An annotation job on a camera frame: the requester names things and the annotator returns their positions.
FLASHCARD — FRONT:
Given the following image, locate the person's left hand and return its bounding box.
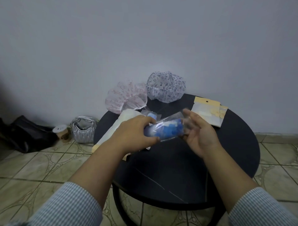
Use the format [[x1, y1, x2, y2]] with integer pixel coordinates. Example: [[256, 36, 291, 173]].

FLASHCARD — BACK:
[[109, 115, 160, 154]]

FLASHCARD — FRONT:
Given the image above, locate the stack of yellow small pouches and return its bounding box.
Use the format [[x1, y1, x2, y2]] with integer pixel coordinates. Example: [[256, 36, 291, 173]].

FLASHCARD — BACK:
[[192, 97, 228, 128]]

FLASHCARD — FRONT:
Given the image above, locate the person's left forearm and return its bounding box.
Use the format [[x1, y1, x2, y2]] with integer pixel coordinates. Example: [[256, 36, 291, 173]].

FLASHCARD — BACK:
[[7, 142, 131, 226]]

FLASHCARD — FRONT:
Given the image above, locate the pink print shower cap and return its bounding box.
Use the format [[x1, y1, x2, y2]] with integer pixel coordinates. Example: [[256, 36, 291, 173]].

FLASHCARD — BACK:
[[105, 81, 148, 115]]

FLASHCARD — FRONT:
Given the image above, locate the ribbon spool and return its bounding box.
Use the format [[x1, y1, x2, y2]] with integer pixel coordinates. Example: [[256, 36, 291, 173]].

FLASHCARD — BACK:
[[52, 124, 71, 143]]

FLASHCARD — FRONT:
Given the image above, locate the black round side table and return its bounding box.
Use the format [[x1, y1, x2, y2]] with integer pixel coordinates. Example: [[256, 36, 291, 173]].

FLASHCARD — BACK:
[[93, 93, 260, 226]]

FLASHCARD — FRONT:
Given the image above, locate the person's right forearm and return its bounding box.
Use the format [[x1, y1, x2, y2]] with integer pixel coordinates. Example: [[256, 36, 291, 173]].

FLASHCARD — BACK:
[[202, 148, 298, 226]]

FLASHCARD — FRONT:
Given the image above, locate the silver quilted handbag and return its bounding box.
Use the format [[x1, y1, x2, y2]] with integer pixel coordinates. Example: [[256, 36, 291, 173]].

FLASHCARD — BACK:
[[70, 115, 98, 144]]

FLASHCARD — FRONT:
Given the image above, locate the cream packet with barcode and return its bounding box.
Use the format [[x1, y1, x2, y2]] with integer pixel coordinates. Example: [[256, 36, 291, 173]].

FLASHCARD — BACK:
[[91, 109, 152, 161]]

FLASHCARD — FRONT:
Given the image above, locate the black bag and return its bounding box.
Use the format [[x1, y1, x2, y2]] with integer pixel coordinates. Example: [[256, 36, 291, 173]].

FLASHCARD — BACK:
[[0, 115, 59, 154]]

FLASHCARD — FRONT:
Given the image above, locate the person's right hand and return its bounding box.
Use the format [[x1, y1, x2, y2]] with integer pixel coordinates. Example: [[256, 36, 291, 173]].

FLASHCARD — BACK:
[[183, 109, 223, 159]]

